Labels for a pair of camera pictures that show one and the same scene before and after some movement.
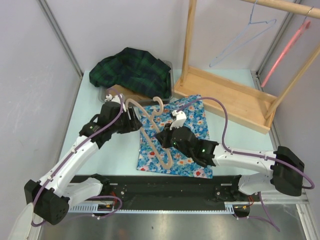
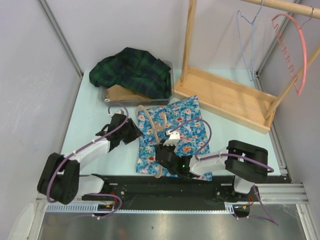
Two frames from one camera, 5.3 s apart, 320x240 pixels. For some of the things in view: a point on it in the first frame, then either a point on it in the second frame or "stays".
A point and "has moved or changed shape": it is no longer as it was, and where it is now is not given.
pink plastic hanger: x=301 y=30 → x=279 y=37
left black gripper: x=132 y=124 → x=135 y=132
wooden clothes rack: x=227 y=98 stays
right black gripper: x=163 y=138 → x=161 y=146
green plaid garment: x=133 y=68 stays
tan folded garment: x=127 y=94 stays
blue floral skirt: x=153 y=157 stays
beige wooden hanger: x=151 y=115 has moved or changed shape
